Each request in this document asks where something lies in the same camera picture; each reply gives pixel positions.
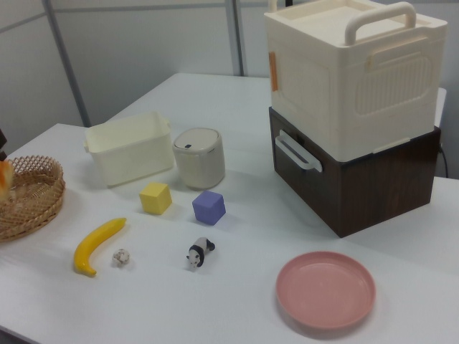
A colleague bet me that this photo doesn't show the toy bread loaf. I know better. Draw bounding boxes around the toy bread loaf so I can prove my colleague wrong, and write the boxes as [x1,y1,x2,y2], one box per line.
[0,159,16,201]

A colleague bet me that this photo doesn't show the woven wicker basket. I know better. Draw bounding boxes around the woven wicker basket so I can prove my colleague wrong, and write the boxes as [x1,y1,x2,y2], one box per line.
[0,154,67,244]

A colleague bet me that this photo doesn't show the toy panda figure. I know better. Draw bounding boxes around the toy panda figure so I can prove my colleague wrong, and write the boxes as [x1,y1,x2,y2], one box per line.
[185,236,217,272]

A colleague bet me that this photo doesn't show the black power cable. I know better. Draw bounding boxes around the black power cable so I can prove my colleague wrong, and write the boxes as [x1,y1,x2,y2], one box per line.
[438,142,450,178]

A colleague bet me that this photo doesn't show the yellow toy banana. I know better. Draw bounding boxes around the yellow toy banana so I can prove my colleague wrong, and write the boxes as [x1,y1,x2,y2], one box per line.
[73,216,128,277]

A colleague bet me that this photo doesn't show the pink plastic plate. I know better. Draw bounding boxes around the pink plastic plate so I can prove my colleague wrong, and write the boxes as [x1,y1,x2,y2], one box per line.
[275,251,377,330]

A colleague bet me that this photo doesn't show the small beige trash can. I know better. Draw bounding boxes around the small beige trash can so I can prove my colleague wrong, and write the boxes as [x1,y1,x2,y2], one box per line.
[172,127,227,191]

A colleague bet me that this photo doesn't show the purple foam cube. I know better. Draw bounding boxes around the purple foam cube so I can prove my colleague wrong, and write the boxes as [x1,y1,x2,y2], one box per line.
[191,190,227,226]

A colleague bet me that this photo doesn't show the dark brown drawer box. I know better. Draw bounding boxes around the dark brown drawer box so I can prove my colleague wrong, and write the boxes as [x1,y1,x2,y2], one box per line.
[268,106,442,239]

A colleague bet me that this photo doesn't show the small white crumpled ball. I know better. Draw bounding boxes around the small white crumpled ball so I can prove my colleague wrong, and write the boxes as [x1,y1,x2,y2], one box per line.
[112,248,131,267]

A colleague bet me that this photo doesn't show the grey partition frame post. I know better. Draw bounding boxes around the grey partition frame post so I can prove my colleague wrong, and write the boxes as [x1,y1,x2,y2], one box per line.
[42,0,91,127]
[225,0,249,77]

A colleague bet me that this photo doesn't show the cream plastic storage box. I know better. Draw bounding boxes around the cream plastic storage box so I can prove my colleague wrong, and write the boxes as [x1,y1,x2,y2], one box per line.
[264,0,449,161]

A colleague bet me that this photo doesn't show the yellow foam cube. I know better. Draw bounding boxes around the yellow foam cube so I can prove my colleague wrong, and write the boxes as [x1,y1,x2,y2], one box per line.
[138,181,172,216]

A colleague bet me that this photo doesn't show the white plastic open bin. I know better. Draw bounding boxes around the white plastic open bin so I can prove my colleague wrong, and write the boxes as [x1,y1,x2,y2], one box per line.
[83,111,176,188]

